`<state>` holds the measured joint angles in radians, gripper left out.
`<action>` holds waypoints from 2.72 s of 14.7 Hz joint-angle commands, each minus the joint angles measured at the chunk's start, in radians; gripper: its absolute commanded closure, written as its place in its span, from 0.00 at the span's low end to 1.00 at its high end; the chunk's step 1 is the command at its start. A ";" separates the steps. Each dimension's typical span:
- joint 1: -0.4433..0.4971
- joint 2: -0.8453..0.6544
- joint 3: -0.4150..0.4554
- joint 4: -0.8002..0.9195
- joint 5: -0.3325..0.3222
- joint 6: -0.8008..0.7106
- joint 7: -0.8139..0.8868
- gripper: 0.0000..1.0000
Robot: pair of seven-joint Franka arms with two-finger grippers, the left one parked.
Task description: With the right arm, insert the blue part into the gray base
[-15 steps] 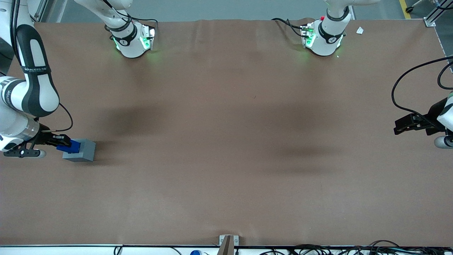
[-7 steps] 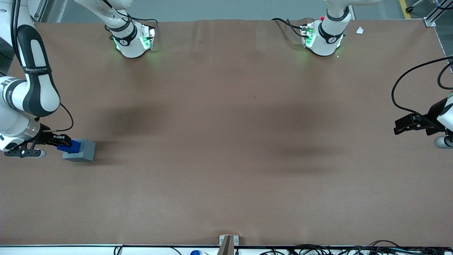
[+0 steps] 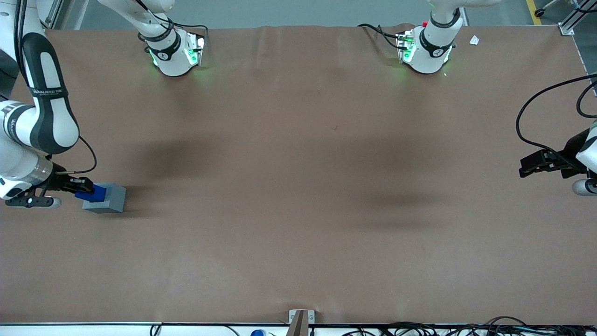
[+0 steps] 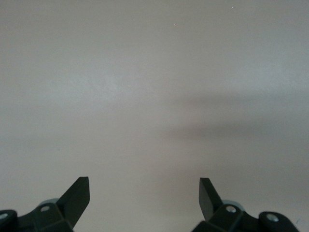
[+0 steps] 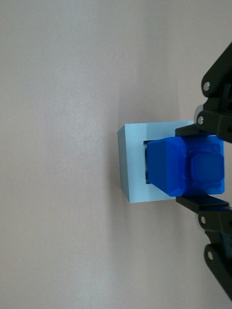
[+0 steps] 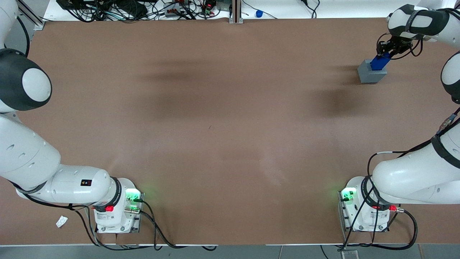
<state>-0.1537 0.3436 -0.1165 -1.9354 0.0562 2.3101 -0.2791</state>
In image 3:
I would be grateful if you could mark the blue square plastic part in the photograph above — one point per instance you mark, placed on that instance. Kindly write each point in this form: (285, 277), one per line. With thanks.
(98, 192)

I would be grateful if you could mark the brown camera mount post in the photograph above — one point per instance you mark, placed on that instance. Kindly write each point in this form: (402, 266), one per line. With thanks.
(298, 326)

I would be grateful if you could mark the white paper scrap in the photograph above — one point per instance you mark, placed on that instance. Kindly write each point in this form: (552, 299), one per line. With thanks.
(474, 40)

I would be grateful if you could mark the black caster wheel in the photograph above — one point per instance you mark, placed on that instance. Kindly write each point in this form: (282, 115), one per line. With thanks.
(539, 12)

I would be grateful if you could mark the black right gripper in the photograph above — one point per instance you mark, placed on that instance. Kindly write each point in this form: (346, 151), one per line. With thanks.
(59, 182)

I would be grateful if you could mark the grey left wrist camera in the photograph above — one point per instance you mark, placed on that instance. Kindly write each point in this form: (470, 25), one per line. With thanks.
(585, 187)

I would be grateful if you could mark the large table cover mat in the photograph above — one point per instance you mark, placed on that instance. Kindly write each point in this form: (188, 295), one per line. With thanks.
(298, 186)

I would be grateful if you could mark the aluminium frame profile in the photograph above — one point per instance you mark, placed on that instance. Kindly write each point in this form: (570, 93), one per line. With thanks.
(53, 16)
(566, 29)

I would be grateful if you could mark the white table edge rail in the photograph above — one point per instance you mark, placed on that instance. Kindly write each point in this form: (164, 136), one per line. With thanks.
(93, 330)

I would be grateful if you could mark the gray square base block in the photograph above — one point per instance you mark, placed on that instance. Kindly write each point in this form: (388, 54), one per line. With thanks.
(114, 198)

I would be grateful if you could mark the silver metal bracket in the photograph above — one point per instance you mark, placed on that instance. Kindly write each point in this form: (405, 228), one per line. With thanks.
(311, 317)

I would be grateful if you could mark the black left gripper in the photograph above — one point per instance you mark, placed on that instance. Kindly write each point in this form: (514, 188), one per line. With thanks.
(568, 154)

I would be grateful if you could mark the silver base mounting plate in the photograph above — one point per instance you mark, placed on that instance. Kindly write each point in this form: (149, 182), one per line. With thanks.
(400, 46)
(201, 51)

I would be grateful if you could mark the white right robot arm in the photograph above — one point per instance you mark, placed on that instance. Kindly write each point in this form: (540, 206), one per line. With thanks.
(51, 112)

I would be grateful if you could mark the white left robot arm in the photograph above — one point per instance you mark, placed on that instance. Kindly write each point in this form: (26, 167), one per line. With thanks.
(431, 51)

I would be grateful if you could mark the blue round cap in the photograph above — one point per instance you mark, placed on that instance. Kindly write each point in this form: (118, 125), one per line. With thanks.
(257, 333)

